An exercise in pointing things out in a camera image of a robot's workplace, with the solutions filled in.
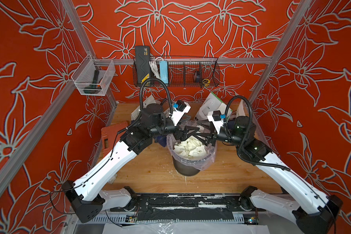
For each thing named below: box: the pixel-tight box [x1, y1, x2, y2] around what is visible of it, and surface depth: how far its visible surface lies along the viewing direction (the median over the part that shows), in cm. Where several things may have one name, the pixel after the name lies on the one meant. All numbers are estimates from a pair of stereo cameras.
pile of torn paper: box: [173, 135, 208, 161], surface depth 74 cm
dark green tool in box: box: [83, 70, 102, 95], surface depth 83 cm
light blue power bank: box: [159, 60, 169, 84], surface depth 91 cm
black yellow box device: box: [135, 45, 151, 85], surface depth 88 cm
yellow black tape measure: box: [202, 78, 211, 87], surface depth 97 cm
